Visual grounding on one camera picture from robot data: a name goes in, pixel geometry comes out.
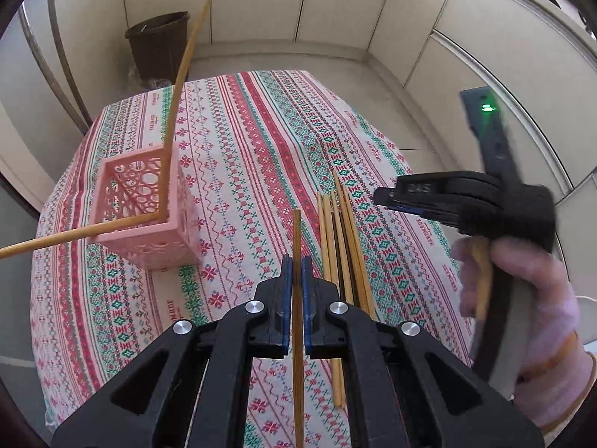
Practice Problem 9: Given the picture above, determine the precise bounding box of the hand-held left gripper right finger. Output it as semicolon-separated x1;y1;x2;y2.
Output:
302;255;545;448

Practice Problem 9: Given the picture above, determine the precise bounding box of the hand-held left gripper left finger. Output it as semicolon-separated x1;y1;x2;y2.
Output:
51;255;293;448

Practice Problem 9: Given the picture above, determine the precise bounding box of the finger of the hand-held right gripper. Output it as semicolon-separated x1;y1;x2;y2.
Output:
394;172;503;197
373;187;469;235

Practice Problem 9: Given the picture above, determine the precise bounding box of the light wooden chopstick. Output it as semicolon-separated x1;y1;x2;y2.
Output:
316;190;342;408
341;184;377;317
323;193;348;409
332;169;367;311
159;0;213;225
292;209;305;448
0;212;164;261

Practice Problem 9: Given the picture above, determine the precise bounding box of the pink perforated plastic basket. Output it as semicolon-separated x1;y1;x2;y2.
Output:
88;144;203;270

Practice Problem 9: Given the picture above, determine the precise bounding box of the person's right forearm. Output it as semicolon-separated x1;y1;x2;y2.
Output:
515;331;597;435

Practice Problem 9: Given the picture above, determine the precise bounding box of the person's right hand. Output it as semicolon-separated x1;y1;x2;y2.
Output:
450;236;591;386

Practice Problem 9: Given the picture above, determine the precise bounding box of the striped patterned tablecloth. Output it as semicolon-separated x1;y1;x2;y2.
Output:
30;70;481;448

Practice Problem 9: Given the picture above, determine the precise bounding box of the white cabinet row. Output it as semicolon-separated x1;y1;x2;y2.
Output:
119;0;597;206

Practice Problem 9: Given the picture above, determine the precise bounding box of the crumpled clear plastic bag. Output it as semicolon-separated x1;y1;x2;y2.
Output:
128;66;172;90

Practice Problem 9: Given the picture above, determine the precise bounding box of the dark brown trash bin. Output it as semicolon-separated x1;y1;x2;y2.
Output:
125;12;191;85

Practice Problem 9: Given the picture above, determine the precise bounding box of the dark metal pole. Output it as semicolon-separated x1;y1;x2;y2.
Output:
46;0;93;124

